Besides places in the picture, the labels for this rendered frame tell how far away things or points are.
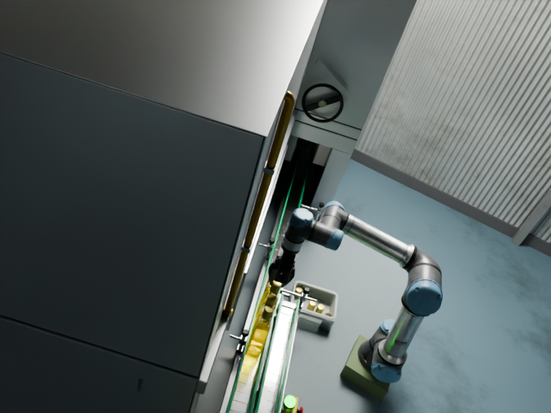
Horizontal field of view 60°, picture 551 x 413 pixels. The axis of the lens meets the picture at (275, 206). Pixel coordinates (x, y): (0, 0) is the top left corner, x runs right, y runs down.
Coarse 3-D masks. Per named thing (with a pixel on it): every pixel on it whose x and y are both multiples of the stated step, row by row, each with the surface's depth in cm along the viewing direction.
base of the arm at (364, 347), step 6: (366, 342) 209; (360, 348) 209; (366, 348) 205; (372, 348) 202; (360, 354) 207; (366, 354) 205; (372, 354) 202; (360, 360) 207; (366, 360) 205; (366, 366) 205
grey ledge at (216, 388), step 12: (228, 348) 189; (216, 360) 184; (228, 360) 185; (216, 372) 180; (228, 372) 181; (216, 384) 176; (204, 396) 172; (216, 396) 173; (204, 408) 168; (216, 408) 169
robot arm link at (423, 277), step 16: (416, 272) 166; (432, 272) 164; (416, 288) 159; (432, 288) 158; (416, 304) 161; (432, 304) 159; (400, 320) 172; (416, 320) 168; (400, 336) 174; (384, 352) 183; (400, 352) 179; (384, 368) 182; (400, 368) 184
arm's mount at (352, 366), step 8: (360, 336) 218; (360, 344) 214; (352, 352) 209; (352, 360) 206; (344, 368) 204; (352, 368) 203; (360, 368) 204; (344, 376) 207; (352, 376) 205; (360, 376) 202; (368, 376) 202; (360, 384) 205; (368, 384) 202; (376, 384) 200; (384, 384) 201; (368, 392) 205; (376, 392) 202; (384, 392) 200
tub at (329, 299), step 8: (312, 288) 232; (320, 288) 232; (312, 296) 235; (320, 296) 234; (328, 296) 233; (336, 296) 231; (304, 304) 231; (328, 304) 235; (336, 304) 226; (312, 312) 219; (328, 312) 231; (336, 312) 223
